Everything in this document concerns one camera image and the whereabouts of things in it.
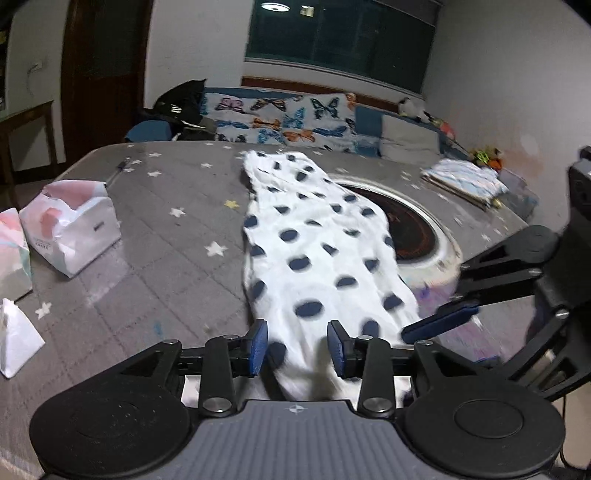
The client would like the white polka dot garment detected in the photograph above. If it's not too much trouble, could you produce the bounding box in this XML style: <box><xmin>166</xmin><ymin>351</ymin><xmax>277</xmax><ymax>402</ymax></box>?
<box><xmin>241</xmin><ymin>150</ymin><xmax>421</xmax><ymax>402</ymax></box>

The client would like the orange pink plush toy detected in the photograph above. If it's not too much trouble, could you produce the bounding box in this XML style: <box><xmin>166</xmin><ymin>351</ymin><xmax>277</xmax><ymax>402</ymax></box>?
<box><xmin>431</xmin><ymin>115</ymin><xmax>455</xmax><ymax>139</ymax></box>

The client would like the grey cloth bundle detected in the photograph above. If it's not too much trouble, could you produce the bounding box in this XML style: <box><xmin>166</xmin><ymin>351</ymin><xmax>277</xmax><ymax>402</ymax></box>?
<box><xmin>178</xmin><ymin>117</ymin><xmax>218</xmax><ymax>141</ymax></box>

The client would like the white pink plastic pack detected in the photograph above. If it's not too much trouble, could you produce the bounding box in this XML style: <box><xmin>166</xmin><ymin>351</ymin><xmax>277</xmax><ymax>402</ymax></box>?
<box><xmin>0</xmin><ymin>208</ymin><xmax>33</xmax><ymax>303</ymax></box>
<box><xmin>19</xmin><ymin>180</ymin><xmax>122</xmax><ymax>278</ymax></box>

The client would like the blue sofa bench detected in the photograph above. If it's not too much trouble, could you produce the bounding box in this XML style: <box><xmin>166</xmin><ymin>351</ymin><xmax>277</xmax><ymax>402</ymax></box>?
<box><xmin>124</xmin><ymin>85</ymin><xmax>472</xmax><ymax>162</ymax></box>

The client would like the black bag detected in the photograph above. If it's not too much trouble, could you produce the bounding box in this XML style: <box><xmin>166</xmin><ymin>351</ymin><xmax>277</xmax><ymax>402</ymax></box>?
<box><xmin>139</xmin><ymin>79</ymin><xmax>206</xmax><ymax>134</ymax></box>

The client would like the dark wooden door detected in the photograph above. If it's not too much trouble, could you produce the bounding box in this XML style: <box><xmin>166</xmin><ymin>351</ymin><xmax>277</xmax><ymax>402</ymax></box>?
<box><xmin>60</xmin><ymin>0</ymin><xmax>153</xmax><ymax>160</ymax></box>

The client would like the grey pillow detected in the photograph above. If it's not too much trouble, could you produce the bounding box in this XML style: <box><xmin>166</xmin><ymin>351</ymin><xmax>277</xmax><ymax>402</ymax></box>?
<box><xmin>379</xmin><ymin>113</ymin><xmax>441</xmax><ymax>162</ymax></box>

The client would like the brown yellow plush toy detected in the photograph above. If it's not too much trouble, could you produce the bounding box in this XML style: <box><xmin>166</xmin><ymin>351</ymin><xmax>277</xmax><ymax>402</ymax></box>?
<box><xmin>471</xmin><ymin>145</ymin><xmax>504</xmax><ymax>169</ymax></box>

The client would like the clear plastic storage box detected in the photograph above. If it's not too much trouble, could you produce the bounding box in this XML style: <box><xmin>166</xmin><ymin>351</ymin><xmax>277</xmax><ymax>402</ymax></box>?
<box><xmin>499</xmin><ymin>166</ymin><xmax>541</xmax><ymax>217</ymax></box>

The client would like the butterfly print pillow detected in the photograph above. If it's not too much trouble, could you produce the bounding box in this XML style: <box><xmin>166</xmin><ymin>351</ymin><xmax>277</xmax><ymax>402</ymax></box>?
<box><xmin>201</xmin><ymin>91</ymin><xmax>358</xmax><ymax>153</ymax></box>

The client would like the round black induction cooker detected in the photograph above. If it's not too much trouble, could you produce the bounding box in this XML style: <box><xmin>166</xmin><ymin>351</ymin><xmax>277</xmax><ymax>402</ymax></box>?
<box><xmin>335</xmin><ymin>181</ymin><xmax>462</xmax><ymax>278</ymax></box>

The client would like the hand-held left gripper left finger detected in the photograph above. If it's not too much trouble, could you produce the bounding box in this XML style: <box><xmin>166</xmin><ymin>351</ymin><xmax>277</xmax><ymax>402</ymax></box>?
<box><xmin>115</xmin><ymin>318</ymin><xmax>269</xmax><ymax>416</ymax></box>

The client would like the grey star-print table cover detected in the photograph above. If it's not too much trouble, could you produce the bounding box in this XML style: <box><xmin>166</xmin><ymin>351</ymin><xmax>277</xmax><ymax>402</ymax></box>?
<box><xmin>0</xmin><ymin>140</ymin><xmax>536</xmax><ymax>480</ymax></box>

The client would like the white plastic bag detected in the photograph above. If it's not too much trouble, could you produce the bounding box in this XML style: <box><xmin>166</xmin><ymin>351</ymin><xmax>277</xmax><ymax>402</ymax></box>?
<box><xmin>0</xmin><ymin>298</ymin><xmax>46</xmax><ymax>380</ymax></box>

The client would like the dark wooden side table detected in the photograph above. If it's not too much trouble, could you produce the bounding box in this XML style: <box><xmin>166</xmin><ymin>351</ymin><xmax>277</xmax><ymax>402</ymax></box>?
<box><xmin>0</xmin><ymin>99</ymin><xmax>58</xmax><ymax>208</ymax></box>

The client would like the dark window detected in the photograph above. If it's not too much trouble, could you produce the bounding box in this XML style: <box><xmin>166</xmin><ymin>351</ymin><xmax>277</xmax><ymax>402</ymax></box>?
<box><xmin>244</xmin><ymin>0</ymin><xmax>437</xmax><ymax>93</ymax></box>

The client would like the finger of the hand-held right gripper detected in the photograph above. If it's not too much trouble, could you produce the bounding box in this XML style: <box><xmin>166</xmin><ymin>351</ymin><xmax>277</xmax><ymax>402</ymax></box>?
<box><xmin>401</xmin><ymin>244</ymin><xmax>543</xmax><ymax>344</ymax></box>
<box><xmin>480</xmin><ymin>309</ymin><xmax>568</xmax><ymax>384</ymax></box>

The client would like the striped folded blanket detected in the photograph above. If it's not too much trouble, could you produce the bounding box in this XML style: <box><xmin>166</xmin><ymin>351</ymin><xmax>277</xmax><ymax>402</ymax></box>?
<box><xmin>420</xmin><ymin>158</ymin><xmax>509</xmax><ymax>210</ymax></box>

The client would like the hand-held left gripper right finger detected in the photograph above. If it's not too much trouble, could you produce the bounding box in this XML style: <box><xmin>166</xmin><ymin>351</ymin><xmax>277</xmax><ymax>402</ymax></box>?
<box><xmin>326</xmin><ymin>320</ymin><xmax>481</xmax><ymax>416</ymax></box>

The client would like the black and white plush toy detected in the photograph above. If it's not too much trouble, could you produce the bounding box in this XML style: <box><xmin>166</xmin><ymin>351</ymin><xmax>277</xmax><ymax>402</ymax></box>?
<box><xmin>398</xmin><ymin>96</ymin><xmax>428</xmax><ymax>118</ymax></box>

